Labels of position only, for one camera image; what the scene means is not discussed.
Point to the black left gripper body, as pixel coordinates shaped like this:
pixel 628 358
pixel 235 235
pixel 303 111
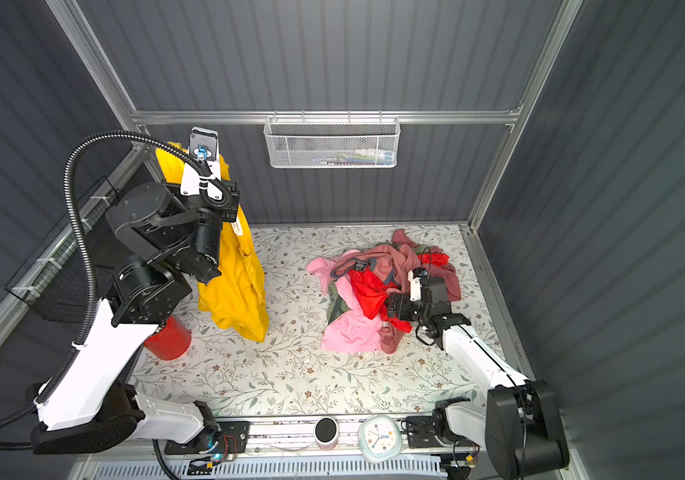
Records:
pixel 225 213

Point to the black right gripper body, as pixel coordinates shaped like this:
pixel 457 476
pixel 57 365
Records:
pixel 409 310

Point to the yellow cloth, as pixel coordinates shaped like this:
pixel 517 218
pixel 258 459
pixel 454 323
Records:
pixel 237 298

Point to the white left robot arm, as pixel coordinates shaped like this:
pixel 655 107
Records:
pixel 171 238

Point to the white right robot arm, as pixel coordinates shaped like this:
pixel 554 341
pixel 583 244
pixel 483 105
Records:
pixel 517 423

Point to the red cloth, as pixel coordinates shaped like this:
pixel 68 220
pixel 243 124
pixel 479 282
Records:
pixel 376 273

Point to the light pink cloth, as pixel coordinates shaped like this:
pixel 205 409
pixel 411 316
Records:
pixel 356 299

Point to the olive green cloth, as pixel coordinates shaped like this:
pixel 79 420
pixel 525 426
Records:
pixel 359 282

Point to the maroon sweatshirt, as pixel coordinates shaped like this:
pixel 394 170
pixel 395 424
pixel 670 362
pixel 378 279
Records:
pixel 435 261

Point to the dusty rose shirt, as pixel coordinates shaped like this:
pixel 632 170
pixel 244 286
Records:
pixel 364 280

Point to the red pencil cup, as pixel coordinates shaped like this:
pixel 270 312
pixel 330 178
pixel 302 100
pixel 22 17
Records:
pixel 171 341

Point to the small white clock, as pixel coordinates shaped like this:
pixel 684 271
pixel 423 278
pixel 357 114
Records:
pixel 379 439

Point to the black round speaker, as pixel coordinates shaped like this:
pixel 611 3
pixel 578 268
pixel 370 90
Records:
pixel 326 433

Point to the white vented strip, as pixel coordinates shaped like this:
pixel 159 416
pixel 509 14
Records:
pixel 313 467

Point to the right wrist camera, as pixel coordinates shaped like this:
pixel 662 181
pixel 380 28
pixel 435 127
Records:
pixel 415 278

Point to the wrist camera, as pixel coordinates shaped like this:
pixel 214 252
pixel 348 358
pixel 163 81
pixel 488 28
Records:
pixel 415 278
pixel 203 144

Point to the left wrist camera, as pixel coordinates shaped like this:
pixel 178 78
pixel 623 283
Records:
pixel 203 144

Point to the white wire wall basket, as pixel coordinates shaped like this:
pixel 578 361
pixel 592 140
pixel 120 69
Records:
pixel 332 145

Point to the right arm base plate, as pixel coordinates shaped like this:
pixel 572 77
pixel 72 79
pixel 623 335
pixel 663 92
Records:
pixel 425 432

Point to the black wire wall basket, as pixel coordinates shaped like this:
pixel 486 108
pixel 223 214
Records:
pixel 51 281

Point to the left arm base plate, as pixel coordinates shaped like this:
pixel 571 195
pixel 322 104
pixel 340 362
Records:
pixel 230 438

